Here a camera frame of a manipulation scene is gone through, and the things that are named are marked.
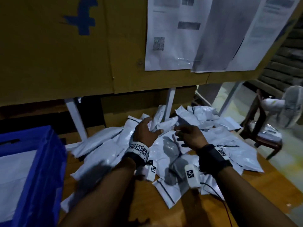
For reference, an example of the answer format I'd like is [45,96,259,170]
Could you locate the person's left hand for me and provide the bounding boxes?
[133,118,164,148]

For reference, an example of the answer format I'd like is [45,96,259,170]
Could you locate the person's right hand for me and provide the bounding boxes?
[175,124,209,152]

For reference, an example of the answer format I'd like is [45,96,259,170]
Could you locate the pile of grey mailer bags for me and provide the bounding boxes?
[61,105,264,209]

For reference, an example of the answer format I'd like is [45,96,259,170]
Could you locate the blue plastic crate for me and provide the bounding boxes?
[0,126,68,227]

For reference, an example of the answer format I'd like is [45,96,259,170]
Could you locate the packed white bags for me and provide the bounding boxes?
[0,149,39,223]

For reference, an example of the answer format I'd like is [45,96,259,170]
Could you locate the person's right forearm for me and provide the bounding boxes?
[215,167,299,227]

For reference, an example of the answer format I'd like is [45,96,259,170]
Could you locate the person's left forearm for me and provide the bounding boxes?
[59,158,138,227]

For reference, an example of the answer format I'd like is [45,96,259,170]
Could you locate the left marker wristband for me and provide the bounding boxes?
[123,142,151,167]

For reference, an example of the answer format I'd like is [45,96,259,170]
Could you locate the marker wristband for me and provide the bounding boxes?
[123,142,151,167]
[196,144,233,177]

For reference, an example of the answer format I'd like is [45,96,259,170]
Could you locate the right marker wristband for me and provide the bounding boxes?
[196,144,233,177]

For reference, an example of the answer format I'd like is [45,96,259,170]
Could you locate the white metal shelf leg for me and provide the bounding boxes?
[65,98,88,141]
[219,82,243,116]
[163,87,176,122]

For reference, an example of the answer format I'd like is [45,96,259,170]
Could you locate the brown wooden chair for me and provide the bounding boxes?
[239,90,283,160]

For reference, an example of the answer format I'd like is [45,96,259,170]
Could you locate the wooden table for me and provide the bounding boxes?
[57,132,303,227]

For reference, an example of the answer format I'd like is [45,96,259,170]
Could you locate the white printed paper sheet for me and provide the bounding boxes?
[145,0,214,71]
[192,0,263,73]
[227,0,301,71]

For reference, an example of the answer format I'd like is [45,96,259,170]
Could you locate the white standing fan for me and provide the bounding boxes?
[263,85,303,128]

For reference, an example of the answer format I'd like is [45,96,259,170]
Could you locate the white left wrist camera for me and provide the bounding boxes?
[143,160,158,182]

